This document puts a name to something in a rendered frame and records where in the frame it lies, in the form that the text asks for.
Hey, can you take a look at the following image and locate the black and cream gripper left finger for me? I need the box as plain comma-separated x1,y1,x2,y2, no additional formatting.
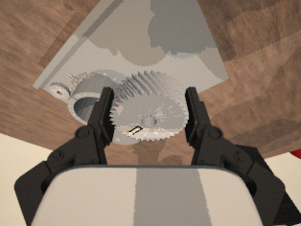
13,87,115,226

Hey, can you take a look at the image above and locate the grey toothed gear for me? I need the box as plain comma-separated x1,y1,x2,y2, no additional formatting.
109,70,189,141

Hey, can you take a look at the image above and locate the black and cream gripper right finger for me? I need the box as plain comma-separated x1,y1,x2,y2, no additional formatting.
184,87,286,226

